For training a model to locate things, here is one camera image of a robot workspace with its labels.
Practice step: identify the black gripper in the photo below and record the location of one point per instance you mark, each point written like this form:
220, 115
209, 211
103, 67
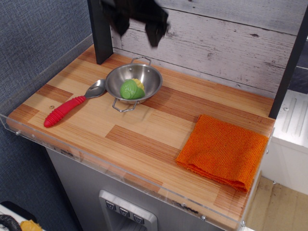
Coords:
119, 12

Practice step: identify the silver metal bowl with handles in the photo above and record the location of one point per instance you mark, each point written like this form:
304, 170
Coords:
139, 68

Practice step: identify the green yellow toy corn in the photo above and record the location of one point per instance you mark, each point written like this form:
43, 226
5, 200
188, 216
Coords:
132, 89

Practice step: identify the clear acrylic table guard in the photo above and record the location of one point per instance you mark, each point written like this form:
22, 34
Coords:
232, 78

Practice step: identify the orange folded cloth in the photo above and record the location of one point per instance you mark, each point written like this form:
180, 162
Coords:
223, 152

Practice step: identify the grey toy fridge cabinet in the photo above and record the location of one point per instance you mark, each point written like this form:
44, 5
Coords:
82, 185

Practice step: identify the silver dispenser panel with buttons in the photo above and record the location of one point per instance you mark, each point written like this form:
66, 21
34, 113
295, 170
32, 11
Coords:
122, 215

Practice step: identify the white ribbed toy counter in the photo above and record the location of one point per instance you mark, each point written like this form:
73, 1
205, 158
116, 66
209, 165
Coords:
286, 160

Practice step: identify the black and yellow object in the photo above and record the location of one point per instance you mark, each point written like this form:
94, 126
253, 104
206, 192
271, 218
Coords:
15, 218

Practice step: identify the left black upright post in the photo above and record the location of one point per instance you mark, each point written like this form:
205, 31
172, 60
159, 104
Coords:
100, 32

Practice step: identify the black upright post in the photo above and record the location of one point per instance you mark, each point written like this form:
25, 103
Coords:
100, 32
290, 68

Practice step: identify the red handled metal spoon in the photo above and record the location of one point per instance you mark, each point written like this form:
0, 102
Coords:
95, 90

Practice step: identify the right black upright post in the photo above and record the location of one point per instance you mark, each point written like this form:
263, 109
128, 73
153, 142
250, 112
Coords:
290, 68

